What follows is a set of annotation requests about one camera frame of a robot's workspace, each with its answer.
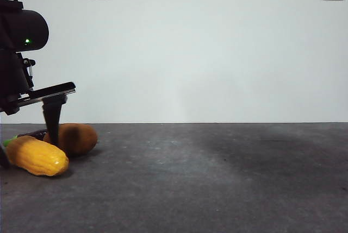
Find yellow corn cob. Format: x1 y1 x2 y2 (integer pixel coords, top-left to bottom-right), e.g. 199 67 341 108
5 135 70 177

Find brown potato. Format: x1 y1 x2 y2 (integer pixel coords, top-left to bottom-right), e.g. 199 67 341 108
43 123 98 156

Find purple eggplant with green stem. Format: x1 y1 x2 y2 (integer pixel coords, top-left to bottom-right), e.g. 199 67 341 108
3 129 48 147

